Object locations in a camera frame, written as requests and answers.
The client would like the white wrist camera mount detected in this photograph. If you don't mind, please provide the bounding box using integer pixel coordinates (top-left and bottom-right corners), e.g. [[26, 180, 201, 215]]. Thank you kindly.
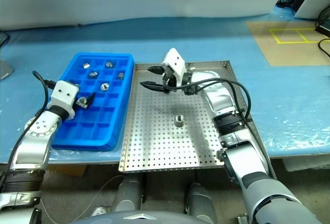
[[48, 79, 80, 121], [161, 48, 187, 87]]

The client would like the small black power adapter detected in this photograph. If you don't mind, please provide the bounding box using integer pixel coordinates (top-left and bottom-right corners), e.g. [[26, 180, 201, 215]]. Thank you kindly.
[[316, 25, 330, 36]]

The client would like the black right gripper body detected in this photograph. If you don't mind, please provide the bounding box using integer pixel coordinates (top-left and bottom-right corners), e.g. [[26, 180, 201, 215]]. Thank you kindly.
[[161, 65, 179, 94]]

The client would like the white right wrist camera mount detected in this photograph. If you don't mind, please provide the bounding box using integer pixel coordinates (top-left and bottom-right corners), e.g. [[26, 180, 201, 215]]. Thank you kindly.
[[161, 48, 187, 87]]

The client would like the blue plastic table cover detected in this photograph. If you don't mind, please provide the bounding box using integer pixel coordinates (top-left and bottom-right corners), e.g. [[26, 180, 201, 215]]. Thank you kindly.
[[0, 12, 330, 165]]

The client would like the grey robot torso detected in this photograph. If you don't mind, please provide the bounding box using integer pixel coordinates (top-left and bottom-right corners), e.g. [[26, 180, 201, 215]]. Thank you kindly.
[[65, 212, 199, 224]]

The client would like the thin grey wire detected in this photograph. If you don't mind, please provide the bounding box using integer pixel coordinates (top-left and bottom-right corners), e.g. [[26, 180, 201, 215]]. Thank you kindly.
[[84, 174, 125, 224]]

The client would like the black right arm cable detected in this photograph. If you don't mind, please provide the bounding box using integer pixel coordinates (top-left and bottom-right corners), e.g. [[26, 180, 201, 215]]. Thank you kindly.
[[162, 78, 253, 124]]

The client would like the brown cardboard mat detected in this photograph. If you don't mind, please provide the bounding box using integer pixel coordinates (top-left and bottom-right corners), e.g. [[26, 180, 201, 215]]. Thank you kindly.
[[246, 20, 330, 67]]

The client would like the grey rounded cylinder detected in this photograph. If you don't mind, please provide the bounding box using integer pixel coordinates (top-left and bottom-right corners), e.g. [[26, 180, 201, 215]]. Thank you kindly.
[[185, 182, 217, 217], [112, 176, 142, 213]]

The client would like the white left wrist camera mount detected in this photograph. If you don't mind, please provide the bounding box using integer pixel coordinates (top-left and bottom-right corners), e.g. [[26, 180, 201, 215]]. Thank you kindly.
[[48, 79, 80, 121]]

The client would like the perforated metal tray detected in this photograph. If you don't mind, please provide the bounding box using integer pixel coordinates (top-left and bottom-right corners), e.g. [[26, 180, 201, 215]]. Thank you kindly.
[[118, 59, 274, 175]]

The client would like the white wrapped bundle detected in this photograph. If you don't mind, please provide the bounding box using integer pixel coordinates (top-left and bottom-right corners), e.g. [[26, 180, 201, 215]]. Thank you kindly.
[[91, 205, 109, 217]]

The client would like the blue compartment tray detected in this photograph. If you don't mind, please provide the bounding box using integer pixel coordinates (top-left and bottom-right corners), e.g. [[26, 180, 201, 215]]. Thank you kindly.
[[50, 52, 135, 152]]

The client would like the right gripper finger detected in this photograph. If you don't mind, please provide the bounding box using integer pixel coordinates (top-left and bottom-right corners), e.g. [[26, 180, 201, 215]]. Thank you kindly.
[[147, 65, 166, 75], [139, 80, 166, 93]]

